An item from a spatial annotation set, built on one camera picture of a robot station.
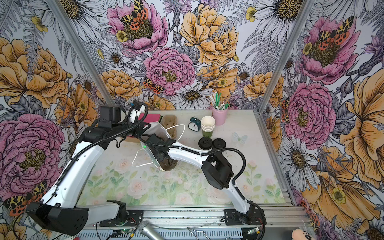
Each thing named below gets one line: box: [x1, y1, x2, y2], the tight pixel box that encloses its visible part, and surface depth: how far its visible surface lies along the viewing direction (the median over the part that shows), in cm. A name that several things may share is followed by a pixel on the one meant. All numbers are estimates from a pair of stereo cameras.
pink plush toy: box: [291, 228, 317, 240], surface depth 66 cm
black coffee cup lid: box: [198, 136, 213, 151], surface depth 91 cm
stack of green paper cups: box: [201, 115, 216, 138], surface depth 99 cm
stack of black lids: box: [212, 138, 227, 149], surface depth 101 cm
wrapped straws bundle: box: [210, 92, 230, 111], surface depth 107 cm
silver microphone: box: [137, 220, 165, 240], surface depth 70 cm
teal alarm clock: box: [188, 116, 202, 132], surface depth 107 cm
